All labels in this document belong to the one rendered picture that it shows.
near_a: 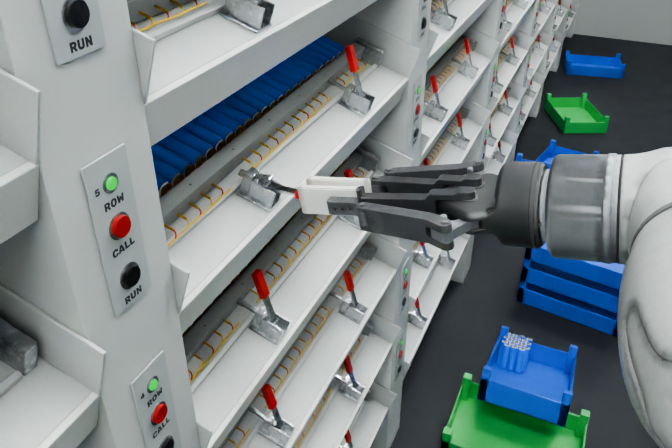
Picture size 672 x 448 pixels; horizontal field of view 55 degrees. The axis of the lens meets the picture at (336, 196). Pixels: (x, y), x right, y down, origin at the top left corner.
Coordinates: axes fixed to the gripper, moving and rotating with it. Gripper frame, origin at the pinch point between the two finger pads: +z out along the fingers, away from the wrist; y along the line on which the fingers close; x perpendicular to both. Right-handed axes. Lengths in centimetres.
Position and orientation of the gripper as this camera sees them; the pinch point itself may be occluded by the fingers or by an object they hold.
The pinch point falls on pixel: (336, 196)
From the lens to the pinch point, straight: 64.3
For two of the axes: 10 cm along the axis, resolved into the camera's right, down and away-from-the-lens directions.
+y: 4.1, -4.7, 7.8
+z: -8.9, -0.4, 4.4
